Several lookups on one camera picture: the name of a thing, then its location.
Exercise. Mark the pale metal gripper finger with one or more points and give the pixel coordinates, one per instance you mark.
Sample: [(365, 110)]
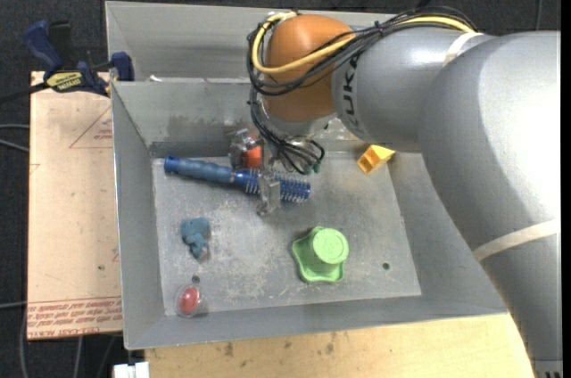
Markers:
[(237, 149), (270, 195)]

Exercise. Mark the orange-red small cylinder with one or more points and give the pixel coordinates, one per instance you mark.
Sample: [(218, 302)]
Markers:
[(253, 157)]

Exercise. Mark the grey metal bin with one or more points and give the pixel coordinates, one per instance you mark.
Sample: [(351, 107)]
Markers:
[(276, 233)]

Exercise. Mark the blue round hairbrush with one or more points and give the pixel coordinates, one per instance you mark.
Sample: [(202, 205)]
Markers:
[(201, 171)]

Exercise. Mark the green flower-shaped cup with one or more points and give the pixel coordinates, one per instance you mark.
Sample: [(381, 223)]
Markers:
[(323, 253)]

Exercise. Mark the blue toy animal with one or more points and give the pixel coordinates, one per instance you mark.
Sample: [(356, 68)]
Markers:
[(195, 233)]

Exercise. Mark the yellow toy block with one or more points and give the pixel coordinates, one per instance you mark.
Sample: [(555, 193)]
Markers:
[(374, 158)]

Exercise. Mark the red ball in clear shell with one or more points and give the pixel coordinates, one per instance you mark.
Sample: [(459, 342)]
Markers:
[(189, 299)]

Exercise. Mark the brown cardboard board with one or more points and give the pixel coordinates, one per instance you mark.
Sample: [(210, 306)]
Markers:
[(71, 198)]

